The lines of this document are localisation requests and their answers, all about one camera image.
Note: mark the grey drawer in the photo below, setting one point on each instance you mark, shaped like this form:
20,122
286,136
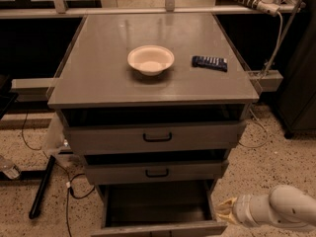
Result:
170,209
150,167
153,129

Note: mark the grey drawer cabinet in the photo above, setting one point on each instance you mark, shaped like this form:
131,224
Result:
97,75

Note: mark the white power strip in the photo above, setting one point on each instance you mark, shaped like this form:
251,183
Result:
265,6

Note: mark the white paper bowl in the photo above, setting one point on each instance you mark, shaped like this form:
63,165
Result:
150,60

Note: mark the clear plastic bottle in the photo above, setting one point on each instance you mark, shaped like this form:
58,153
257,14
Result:
9,168

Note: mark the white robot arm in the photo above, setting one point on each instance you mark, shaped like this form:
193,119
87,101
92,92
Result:
284,207

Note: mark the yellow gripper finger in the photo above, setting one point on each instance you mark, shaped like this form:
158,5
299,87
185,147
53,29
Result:
227,204
230,218

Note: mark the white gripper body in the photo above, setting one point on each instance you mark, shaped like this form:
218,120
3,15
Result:
242,209

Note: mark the black bar on floor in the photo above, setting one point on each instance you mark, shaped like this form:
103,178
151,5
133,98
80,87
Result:
35,209

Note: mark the dark blue snack packet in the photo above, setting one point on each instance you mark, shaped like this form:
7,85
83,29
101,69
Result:
213,63

